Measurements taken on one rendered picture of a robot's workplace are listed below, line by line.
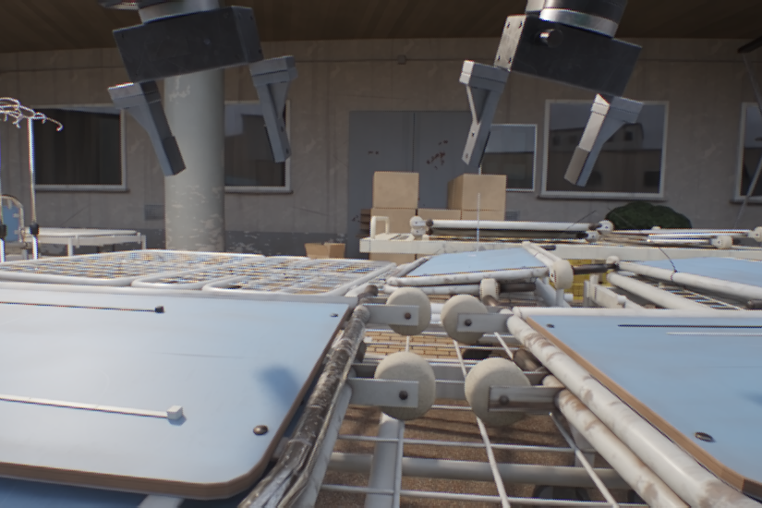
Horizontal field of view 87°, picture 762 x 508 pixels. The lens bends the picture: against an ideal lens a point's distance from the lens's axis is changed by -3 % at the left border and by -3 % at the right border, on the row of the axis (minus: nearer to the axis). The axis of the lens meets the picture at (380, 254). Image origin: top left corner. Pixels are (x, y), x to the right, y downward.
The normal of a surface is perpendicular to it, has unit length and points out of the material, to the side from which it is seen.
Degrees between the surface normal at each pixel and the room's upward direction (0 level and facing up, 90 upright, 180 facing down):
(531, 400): 91
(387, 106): 90
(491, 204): 90
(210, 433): 5
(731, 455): 3
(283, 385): 5
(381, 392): 93
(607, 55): 114
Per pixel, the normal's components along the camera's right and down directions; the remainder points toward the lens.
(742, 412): 0.03, -0.99
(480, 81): 0.11, 0.48
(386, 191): 0.06, 0.09
